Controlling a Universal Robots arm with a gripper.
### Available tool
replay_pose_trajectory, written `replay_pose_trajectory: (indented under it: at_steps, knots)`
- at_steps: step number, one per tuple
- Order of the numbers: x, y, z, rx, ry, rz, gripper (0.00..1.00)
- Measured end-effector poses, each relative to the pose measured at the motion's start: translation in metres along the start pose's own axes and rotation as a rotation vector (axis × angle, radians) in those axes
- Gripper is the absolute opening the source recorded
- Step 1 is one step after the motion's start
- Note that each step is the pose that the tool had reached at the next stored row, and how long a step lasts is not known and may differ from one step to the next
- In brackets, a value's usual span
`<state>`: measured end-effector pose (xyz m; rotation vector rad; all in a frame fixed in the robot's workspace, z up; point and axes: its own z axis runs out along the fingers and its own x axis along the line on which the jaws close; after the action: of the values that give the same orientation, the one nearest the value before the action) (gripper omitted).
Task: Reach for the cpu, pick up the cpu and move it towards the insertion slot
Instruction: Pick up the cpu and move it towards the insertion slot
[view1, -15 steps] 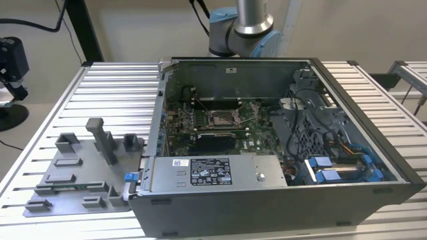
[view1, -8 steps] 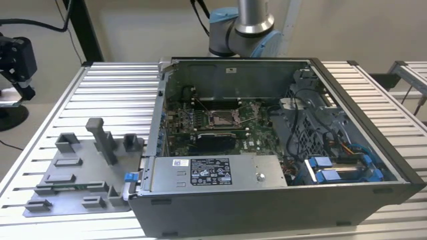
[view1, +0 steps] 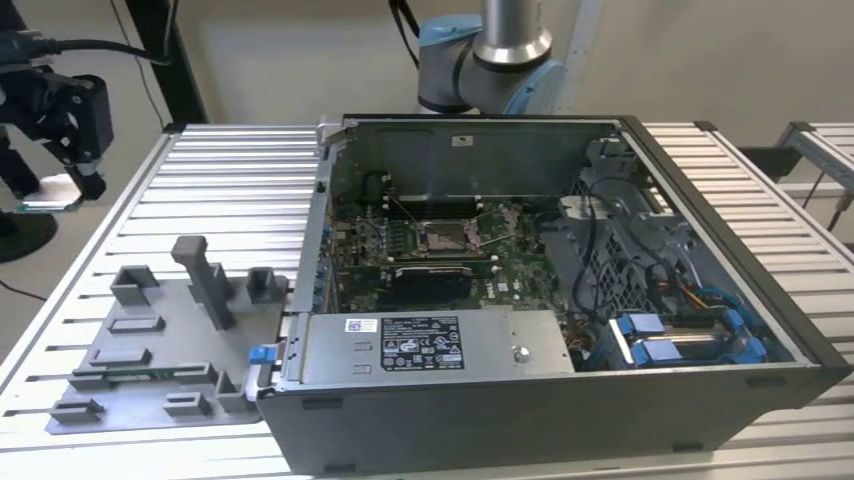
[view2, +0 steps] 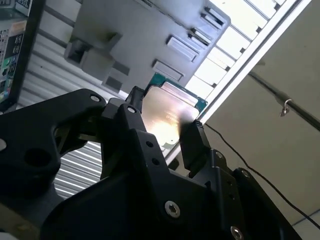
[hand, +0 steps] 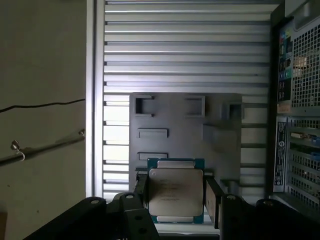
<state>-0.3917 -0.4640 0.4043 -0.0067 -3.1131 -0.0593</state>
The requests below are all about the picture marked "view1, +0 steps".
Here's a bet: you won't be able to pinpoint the CPU socket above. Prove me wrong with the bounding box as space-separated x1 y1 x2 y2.
416 219 479 255

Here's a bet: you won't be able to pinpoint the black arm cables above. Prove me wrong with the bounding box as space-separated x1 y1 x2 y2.
388 0 423 62

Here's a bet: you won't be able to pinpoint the black graphics card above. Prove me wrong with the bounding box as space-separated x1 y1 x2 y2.
389 263 473 302

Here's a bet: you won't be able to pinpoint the green motherboard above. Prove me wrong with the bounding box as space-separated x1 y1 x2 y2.
325 199 576 317

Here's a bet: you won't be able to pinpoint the black wire in case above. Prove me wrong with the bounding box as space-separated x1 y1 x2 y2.
576 174 659 314

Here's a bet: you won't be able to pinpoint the blue data wire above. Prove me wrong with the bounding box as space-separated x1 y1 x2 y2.
691 283 743 314

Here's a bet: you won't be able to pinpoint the hard disk in blue carrier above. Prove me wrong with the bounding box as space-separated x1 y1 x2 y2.
609 309 747 337
625 335 767 370

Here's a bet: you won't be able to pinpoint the silver square CPU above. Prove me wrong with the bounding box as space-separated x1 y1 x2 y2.
16 196 86 212

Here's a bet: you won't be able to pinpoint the black upright post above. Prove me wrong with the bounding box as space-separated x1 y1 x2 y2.
146 0 212 127

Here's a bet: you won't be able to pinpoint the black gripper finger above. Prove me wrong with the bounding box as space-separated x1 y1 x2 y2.
64 73 117 201
0 122 40 199

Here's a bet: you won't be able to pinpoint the black box between tables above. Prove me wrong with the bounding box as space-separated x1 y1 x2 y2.
736 145 799 177

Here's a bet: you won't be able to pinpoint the black open PC case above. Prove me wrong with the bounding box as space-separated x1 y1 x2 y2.
254 113 854 476

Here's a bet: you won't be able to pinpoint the green RAM stick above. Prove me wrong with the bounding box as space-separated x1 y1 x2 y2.
69 364 209 382

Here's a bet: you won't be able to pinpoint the thin black floor cable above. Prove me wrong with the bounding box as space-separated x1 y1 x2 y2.
0 278 46 302

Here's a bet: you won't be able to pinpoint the silver power supply box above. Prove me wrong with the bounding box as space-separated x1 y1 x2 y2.
296 309 577 386

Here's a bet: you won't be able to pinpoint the grey parts rack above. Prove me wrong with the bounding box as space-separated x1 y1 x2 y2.
42 234 294 435

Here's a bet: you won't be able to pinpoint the aluminium slat side table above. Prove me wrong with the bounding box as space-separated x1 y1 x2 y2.
776 119 854 202

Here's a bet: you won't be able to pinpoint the thin metal locking lever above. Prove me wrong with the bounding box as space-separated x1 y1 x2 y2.
389 193 423 226

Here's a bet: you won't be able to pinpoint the grey plastic case bracket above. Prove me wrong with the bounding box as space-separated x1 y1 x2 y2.
585 138 636 177

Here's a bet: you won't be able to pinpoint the black RAM slot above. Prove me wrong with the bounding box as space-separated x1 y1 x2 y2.
383 201 484 213
383 192 484 203

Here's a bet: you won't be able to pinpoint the black round floor base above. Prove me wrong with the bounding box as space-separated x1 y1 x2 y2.
0 209 60 264

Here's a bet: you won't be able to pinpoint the thick black gripper cable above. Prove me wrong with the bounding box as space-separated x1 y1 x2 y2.
38 37 176 67

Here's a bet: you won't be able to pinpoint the grey perforated disk bay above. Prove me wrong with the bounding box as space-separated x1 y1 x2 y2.
539 194 695 321

